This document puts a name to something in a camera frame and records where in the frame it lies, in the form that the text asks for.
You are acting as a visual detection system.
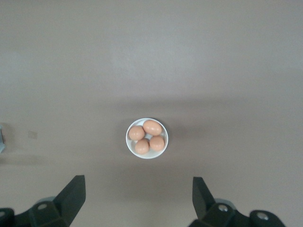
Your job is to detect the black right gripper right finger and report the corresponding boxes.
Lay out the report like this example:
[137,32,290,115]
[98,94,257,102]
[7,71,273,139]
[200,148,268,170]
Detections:
[188,176,287,227]

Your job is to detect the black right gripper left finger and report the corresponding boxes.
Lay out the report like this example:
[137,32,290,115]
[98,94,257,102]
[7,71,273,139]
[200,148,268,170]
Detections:
[0,175,86,227]

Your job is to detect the clear plastic egg carton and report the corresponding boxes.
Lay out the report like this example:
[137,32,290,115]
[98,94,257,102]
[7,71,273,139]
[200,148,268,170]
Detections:
[0,124,6,153]

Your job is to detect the brown egg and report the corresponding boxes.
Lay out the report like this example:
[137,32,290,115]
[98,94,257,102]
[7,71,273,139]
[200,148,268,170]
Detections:
[143,120,162,136]
[129,125,145,140]
[134,138,150,155]
[149,135,165,152]

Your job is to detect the white round bowl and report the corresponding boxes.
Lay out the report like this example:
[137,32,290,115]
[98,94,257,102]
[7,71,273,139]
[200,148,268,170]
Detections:
[125,117,169,160]

